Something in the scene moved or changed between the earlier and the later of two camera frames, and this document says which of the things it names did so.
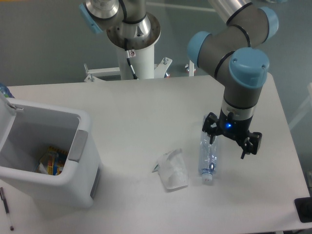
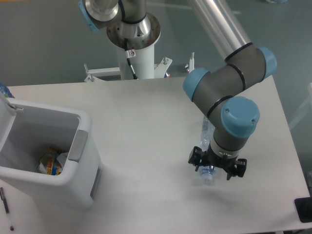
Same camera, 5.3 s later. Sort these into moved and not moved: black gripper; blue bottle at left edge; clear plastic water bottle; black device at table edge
Moved: black gripper
Not moved: blue bottle at left edge; black device at table edge; clear plastic water bottle
